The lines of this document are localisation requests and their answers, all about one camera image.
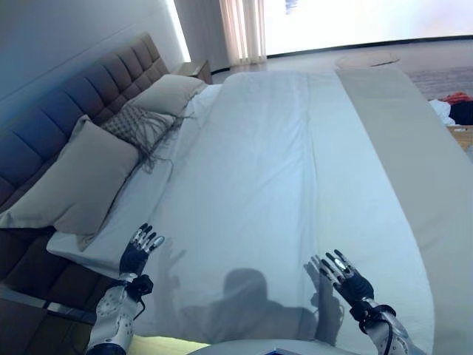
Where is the large beige pillow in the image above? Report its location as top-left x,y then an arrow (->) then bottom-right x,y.
0,114 -> 140,237
129,73 -> 208,114

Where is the light wooden nightstand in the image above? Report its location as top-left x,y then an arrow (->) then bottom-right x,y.
173,58 -> 211,84

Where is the woven fringed cushion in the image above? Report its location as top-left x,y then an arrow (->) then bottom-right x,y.
99,105 -> 197,175

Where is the round beige woven mat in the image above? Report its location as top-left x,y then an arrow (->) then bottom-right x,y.
334,51 -> 400,70

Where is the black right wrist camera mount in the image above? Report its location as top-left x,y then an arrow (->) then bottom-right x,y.
349,295 -> 392,323

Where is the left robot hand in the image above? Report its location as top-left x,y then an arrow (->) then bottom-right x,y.
120,223 -> 166,277

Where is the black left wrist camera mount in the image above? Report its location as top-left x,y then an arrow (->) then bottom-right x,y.
127,275 -> 154,297

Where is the brown tufted headboard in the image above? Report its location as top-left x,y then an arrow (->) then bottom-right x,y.
0,32 -> 171,215

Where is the white garment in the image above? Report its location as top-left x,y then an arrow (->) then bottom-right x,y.
428,98 -> 457,125

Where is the beige bed runner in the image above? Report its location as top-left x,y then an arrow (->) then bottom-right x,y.
334,66 -> 473,355

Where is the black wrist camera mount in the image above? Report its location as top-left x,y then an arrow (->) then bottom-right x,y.
349,295 -> 392,323
127,275 -> 154,297

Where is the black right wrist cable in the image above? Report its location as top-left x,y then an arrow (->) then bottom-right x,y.
383,319 -> 394,355

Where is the white bed sheet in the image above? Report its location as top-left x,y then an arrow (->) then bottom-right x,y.
46,83 -> 222,277

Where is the lit wall light strip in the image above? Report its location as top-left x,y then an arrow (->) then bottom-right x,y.
162,0 -> 191,64

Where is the grey floor rug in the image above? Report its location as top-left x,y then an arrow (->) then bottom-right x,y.
402,66 -> 473,103

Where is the wooden laundry box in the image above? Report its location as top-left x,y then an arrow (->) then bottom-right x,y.
445,124 -> 473,156

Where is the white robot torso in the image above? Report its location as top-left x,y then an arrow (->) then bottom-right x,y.
191,328 -> 319,355

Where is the orange garment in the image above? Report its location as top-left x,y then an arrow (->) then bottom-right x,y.
441,92 -> 473,105

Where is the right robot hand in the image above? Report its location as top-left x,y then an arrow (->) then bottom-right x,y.
303,249 -> 376,306

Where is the beige curtain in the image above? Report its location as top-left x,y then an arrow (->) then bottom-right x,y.
220,0 -> 267,66

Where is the white duvet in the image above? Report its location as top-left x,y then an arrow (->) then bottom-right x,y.
140,70 -> 435,355

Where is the brown upholstered bed frame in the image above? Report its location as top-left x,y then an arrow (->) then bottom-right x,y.
0,225 -> 123,308

